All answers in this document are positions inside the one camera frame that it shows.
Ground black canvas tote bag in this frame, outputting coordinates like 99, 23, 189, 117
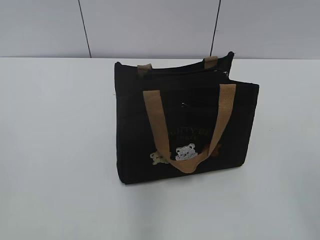
114, 52, 259, 184

